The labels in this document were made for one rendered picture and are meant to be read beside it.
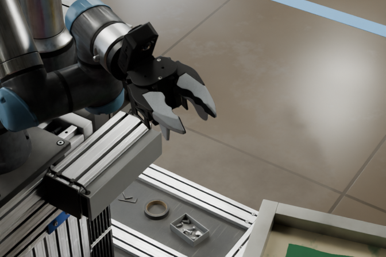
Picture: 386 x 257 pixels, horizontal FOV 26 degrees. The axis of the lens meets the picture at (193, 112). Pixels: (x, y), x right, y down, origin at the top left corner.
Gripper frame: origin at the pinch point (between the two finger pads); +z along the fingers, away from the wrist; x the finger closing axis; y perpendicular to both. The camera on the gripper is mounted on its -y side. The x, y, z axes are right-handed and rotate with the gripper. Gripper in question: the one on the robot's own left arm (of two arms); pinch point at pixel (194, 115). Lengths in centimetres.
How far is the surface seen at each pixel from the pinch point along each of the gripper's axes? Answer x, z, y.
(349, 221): -46, -19, 76
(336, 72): -166, -167, 192
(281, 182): -96, -119, 183
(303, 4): -192, -227, 196
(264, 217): -30, -31, 73
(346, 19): -201, -202, 197
